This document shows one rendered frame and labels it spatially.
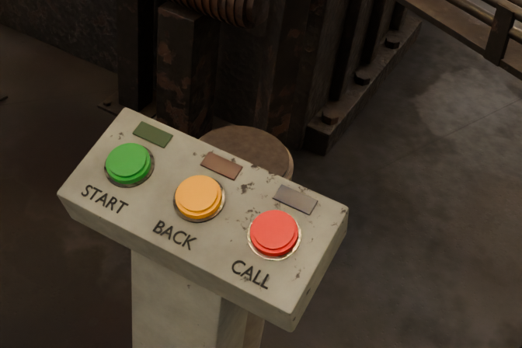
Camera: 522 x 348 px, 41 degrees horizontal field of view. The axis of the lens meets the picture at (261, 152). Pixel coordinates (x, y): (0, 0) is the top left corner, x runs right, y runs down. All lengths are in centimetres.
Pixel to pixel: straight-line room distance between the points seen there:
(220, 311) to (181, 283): 4
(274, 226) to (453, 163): 117
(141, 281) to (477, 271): 93
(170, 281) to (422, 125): 124
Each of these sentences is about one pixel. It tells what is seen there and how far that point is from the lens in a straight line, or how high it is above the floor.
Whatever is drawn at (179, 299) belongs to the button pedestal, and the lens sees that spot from 66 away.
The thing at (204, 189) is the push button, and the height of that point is 61.
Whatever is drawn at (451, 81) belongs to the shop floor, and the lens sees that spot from 201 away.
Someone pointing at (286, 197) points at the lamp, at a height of 61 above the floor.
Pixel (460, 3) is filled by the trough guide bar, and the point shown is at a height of 70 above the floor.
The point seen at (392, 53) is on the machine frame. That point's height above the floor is 7.
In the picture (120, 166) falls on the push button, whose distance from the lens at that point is 63.
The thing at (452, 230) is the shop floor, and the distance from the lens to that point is 154.
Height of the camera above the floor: 102
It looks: 40 degrees down
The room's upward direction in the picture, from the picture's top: 8 degrees clockwise
